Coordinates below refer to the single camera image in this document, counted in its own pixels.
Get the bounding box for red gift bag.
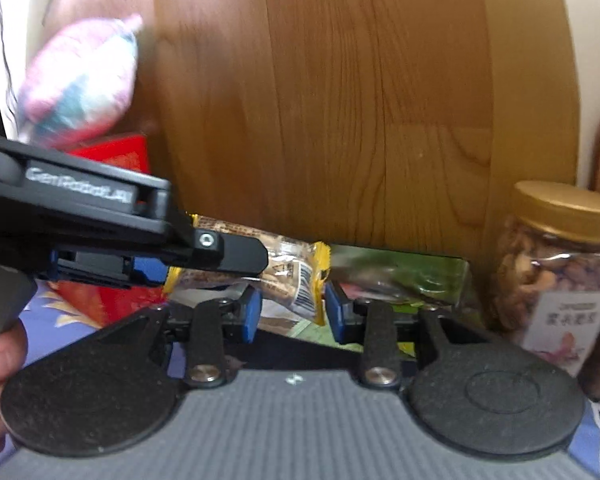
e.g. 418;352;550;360
50;132;168;333

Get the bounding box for wooden headboard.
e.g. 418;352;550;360
140;0;581;261

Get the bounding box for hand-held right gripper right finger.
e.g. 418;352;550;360
325;280;491;388

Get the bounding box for blue printed blanket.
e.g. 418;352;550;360
10;280;600;480

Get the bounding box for brown snack packet yellow edges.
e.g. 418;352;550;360
165;215;331;326

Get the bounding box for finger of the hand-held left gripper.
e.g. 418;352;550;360
160;210;270;278
50;250;168;290

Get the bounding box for green snack packet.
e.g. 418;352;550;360
325;244;471;311

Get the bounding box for pink and blue plush pouch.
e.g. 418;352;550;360
17;14;143;148

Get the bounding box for nut jar gold lid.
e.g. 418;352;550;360
492;180;600;401

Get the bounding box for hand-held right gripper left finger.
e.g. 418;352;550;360
100;287;263;388

